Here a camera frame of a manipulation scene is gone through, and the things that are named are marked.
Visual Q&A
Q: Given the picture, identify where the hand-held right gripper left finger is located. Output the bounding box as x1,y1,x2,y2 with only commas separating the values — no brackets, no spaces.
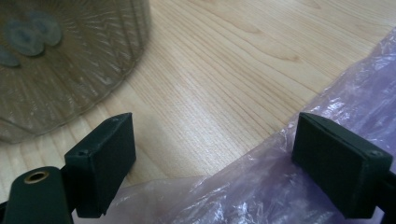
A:
64,112,137,218

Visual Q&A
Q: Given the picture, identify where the purple plastic bag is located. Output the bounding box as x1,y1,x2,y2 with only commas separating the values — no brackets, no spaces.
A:
73,26,396,224

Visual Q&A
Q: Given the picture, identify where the brown ribbed plastic trash bin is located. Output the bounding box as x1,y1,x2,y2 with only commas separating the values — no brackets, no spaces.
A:
0,0,152,145

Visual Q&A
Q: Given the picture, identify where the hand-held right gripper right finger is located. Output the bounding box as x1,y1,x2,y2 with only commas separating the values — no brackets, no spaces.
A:
291,112,394,219

